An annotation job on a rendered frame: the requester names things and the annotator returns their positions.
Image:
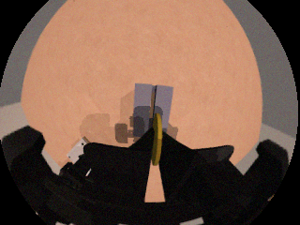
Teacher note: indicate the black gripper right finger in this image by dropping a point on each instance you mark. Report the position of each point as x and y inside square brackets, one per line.
[177, 162]

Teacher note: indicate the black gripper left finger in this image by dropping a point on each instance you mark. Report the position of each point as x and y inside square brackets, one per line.
[133, 160]

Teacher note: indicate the gold coin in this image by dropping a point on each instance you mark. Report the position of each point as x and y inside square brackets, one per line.
[156, 152]

